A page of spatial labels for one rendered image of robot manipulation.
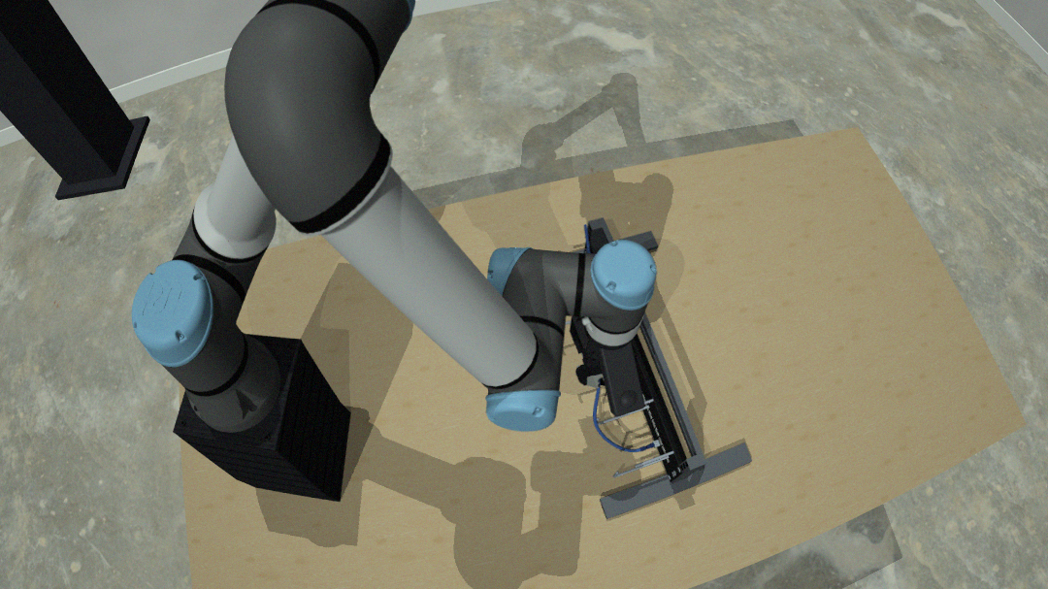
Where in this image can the blue cable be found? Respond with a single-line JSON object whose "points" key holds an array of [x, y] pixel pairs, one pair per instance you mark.
{"points": [[598, 389]]}

